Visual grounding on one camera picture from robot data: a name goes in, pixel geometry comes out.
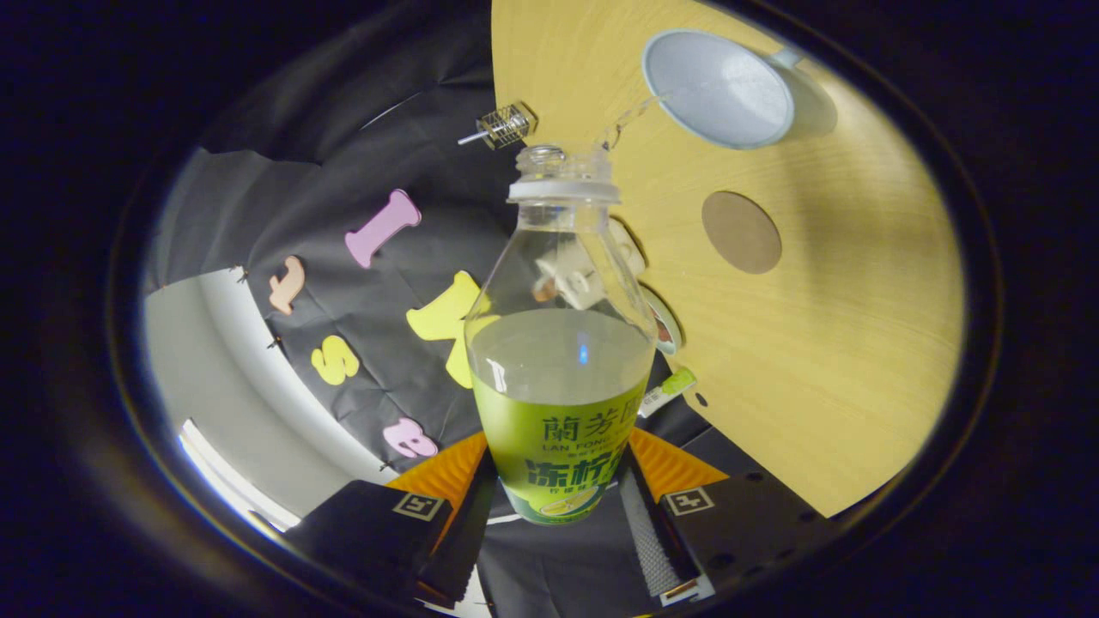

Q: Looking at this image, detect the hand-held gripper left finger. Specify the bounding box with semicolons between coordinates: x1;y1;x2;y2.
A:
283;429;501;610

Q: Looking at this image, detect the pale blue cup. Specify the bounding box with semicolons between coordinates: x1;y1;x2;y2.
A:
642;28;838;151

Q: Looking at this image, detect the wooden table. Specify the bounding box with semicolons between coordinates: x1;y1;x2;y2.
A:
489;0;967;518

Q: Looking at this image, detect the small white green bottle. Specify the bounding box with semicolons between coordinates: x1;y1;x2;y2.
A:
637;367;698;419

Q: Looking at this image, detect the round brown coaster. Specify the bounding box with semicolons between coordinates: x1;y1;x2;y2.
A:
701;191;783;276

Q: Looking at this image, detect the cream toaster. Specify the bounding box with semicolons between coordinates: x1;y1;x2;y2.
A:
610;219;647;277

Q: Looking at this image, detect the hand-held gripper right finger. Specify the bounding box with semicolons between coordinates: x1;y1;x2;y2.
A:
618;427;841;607

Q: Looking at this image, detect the pale green plate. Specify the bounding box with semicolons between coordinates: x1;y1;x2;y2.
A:
640;285;685;355

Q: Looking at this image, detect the green label juice bottle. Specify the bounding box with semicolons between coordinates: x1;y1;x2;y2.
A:
464;144;659;526

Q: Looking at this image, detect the wire mesh holder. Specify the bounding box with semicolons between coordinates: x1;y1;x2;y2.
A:
477;101;537;151

